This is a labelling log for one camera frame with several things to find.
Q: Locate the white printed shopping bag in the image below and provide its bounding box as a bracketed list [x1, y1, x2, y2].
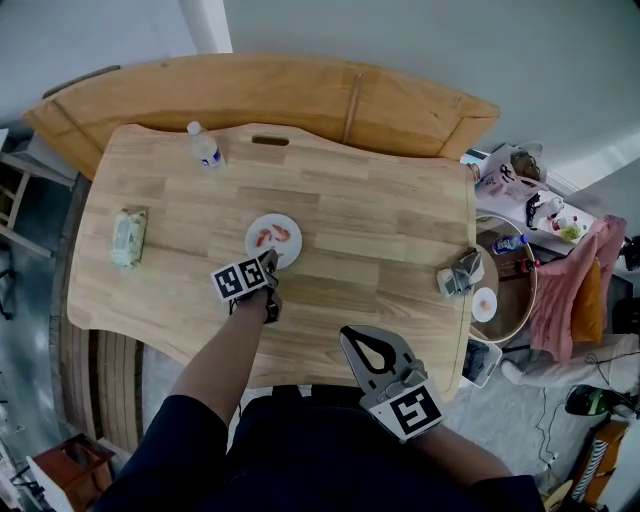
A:
[473, 141, 550, 204]

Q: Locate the wooden chair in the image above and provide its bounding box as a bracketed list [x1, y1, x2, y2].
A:
[0, 148, 55, 260]

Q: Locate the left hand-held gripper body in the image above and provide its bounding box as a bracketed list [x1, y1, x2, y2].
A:
[211, 257, 284, 325]

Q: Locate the small white dish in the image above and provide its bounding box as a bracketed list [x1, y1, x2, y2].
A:
[471, 286, 499, 324]

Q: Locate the pale green wet wipes pack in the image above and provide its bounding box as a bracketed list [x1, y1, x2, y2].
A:
[108, 207, 149, 270]

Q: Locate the person's left forearm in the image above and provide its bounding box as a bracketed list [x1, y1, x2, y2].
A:
[169, 289, 271, 427]

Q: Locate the clear plastic water bottle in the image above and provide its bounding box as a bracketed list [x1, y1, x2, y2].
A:
[186, 120, 227, 170]

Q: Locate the round wooden side table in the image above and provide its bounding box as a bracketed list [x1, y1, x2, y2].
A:
[468, 214, 540, 345]

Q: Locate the slatted wooden bench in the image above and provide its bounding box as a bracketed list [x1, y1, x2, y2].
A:
[58, 314, 147, 454]

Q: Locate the black and green device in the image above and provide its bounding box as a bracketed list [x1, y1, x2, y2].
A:
[564, 383, 640, 420]

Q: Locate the pink cloth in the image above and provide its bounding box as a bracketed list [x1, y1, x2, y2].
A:
[528, 214, 629, 362]

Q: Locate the orange cushion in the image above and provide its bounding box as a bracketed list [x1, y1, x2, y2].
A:
[571, 258, 607, 345]

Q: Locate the black and white striped object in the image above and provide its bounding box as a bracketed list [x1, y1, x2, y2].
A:
[568, 427, 624, 503]

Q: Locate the red stool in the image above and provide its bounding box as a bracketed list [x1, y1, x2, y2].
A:
[31, 431, 117, 512]

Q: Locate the blue label drink bottle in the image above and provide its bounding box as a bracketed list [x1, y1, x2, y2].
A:
[491, 233, 532, 257]

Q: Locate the person's dark clothed body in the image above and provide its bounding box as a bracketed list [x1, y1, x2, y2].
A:
[94, 383, 547, 512]

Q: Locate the large wooden bench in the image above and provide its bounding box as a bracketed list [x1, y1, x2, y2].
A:
[22, 53, 502, 182]

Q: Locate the white round plate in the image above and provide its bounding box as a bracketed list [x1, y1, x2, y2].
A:
[244, 213, 304, 271]

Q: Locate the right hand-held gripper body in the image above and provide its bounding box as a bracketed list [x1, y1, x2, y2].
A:
[358, 357, 446, 444]

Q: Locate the person's right forearm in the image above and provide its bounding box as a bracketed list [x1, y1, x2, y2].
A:
[413, 418, 512, 492]

